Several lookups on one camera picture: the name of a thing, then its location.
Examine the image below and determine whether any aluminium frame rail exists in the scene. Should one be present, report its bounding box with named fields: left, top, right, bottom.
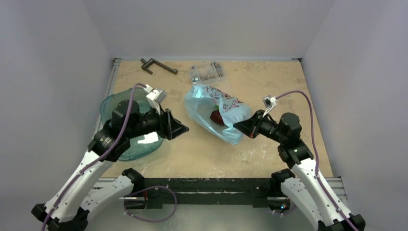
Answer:
left=326, top=178, right=347, bottom=200

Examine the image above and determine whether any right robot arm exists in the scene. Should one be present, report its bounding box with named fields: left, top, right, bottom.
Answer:
left=233, top=110, right=366, bottom=231

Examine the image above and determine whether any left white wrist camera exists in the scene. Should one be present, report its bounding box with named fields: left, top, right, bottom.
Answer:
left=144, top=85, right=167, bottom=115

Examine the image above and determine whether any teal plastic tub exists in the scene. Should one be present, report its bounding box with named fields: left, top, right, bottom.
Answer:
left=100, top=88, right=163, bottom=162

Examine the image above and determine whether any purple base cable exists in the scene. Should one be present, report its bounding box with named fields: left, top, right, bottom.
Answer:
left=271, top=204, right=297, bottom=217
left=123, top=185, right=178, bottom=223

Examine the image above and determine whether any clear plastic organizer box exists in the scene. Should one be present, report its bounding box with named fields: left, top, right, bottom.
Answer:
left=188, top=61, right=233, bottom=94

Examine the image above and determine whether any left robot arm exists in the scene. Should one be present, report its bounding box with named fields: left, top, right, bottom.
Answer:
left=31, top=100, right=189, bottom=231

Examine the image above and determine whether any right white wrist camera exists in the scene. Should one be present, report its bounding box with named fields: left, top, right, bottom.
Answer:
left=262, top=95, right=277, bottom=117

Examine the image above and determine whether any dark metal crank handle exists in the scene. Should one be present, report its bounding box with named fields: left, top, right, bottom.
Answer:
left=140, top=58, right=178, bottom=75

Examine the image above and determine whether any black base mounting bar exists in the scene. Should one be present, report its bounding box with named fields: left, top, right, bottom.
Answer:
left=124, top=178, right=293, bottom=212

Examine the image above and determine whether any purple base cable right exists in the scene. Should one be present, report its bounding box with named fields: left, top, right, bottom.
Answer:
left=271, top=204, right=297, bottom=217

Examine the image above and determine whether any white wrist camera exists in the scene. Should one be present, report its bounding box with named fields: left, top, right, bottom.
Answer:
left=262, top=95, right=277, bottom=117
left=144, top=85, right=167, bottom=115

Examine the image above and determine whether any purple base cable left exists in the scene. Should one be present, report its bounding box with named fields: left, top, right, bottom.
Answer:
left=123, top=185, right=178, bottom=223

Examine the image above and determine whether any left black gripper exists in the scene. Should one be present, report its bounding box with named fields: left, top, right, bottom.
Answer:
left=127, top=102, right=188, bottom=139

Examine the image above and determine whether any light blue plastic bag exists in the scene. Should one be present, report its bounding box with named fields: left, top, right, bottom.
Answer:
left=184, top=84, right=252, bottom=145

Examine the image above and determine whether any red fake apple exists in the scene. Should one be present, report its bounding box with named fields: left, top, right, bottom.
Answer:
left=210, top=110, right=225, bottom=126

